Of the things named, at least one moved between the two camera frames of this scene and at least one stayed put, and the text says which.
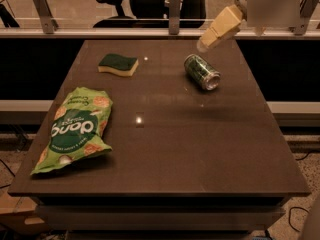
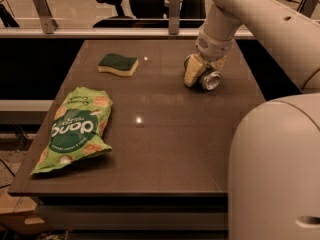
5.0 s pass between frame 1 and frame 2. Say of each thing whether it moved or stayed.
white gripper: moved
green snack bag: stayed
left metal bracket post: stayed
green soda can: stayed
